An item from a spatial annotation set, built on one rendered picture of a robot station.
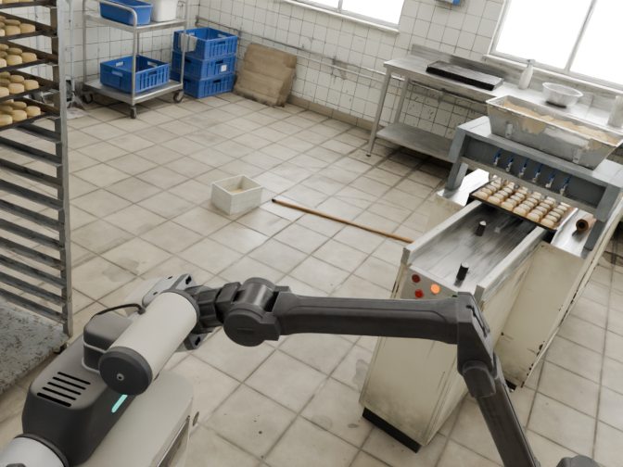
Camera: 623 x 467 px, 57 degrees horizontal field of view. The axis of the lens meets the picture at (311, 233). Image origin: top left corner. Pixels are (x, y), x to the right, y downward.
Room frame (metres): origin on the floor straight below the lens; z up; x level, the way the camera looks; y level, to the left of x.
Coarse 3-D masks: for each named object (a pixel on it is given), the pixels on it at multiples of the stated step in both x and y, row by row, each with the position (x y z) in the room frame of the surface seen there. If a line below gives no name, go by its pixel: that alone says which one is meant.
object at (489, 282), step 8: (536, 232) 2.21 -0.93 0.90; (544, 232) 2.30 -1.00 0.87; (528, 240) 2.11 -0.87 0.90; (536, 240) 2.19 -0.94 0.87; (520, 248) 2.02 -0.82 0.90; (528, 248) 2.11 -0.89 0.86; (512, 256) 1.94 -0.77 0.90; (520, 256) 2.01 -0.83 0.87; (504, 264) 1.86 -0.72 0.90; (512, 264) 1.92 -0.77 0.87; (496, 272) 1.79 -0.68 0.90; (504, 272) 1.86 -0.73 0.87; (488, 280) 1.72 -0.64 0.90; (496, 280) 1.77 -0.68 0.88; (480, 288) 1.66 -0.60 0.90; (488, 288) 1.70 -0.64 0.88; (480, 296) 1.66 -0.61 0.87
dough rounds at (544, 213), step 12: (480, 192) 2.47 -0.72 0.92; (492, 192) 2.53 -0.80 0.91; (504, 192) 2.53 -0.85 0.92; (516, 192) 2.62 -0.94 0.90; (504, 204) 2.38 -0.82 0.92; (516, 204) 2.46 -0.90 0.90; (528, 204) 2.44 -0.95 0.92; (540, 204) 2.48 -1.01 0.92; (552, 204) 2.50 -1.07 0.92; (564, 204) 2.54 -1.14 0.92; (528, 216) 2.32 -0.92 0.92; (540, 216) 2.35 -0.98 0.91; (552, 216) 2.36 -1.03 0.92; (564, 216) 2.44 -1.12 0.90; (552, 228) 2.27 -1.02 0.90
